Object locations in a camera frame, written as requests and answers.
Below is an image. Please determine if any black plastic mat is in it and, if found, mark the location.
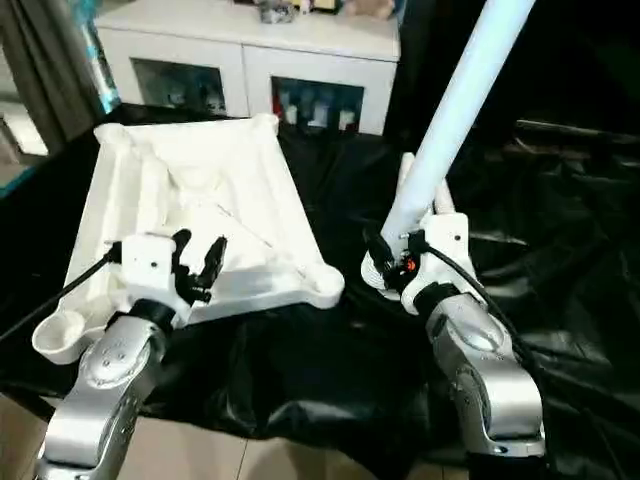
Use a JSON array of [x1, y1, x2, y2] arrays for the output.
[[0, 100, 640, 480]]

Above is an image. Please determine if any grey curtain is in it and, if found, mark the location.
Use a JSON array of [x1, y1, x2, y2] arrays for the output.
[[0, 0, 101, 151]]

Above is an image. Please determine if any white plastic table top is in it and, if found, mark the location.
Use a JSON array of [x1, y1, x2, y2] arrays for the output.
[[32, 113, 346, 365]]

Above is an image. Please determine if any white cabinet with glass doors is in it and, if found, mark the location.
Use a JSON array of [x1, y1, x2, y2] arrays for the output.
[[95, 0, 401, 136]]

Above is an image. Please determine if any pink soft toy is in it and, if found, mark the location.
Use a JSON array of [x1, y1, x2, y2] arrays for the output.
[[340, 0, 396, 19]]

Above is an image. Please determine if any white plastic table leg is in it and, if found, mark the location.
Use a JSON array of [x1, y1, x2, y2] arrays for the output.
[[360, 0, 538, 301], [432, 178, 457, 217], [398, 152, 417, 206]]

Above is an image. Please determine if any grey object on cabinet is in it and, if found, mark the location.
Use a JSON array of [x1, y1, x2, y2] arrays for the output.
[[257, 0, 298, 23]]

